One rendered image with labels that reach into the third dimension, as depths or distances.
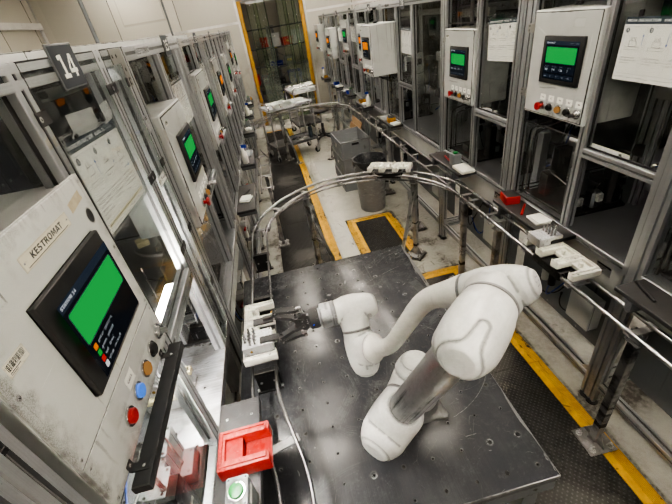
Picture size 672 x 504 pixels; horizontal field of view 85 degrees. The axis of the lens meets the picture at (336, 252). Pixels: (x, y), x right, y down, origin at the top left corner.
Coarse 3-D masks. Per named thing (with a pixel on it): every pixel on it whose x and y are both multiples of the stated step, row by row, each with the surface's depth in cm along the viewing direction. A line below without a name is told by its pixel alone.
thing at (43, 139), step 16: (0, 64) 60; (16, 96) 62; (32, 96) 66; (112, 96) 101; (16, 112) 64; (32, 112) 65; (32, 128) 65; (48, 128) 69; (128, 128) 106; (32, 144) 68; (48, 144) 68; (48, 160) 68; (64, 160) 72; (144, 160) 113; (64, 176) 70; (160, 192) 120; (192, 272) 134; (208, 304) 145; (208, 320) 146; (192, 384) 110
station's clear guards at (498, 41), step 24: (456, 0) 247; (504, 0) 201; (456, 24) 267; (504, 24) 205; (504, 48) 209; (480, 72) 239; (504, 72) 215; (480, 96) 245; (504, 96) 220; (456, 120) 285; (456, 144) 294
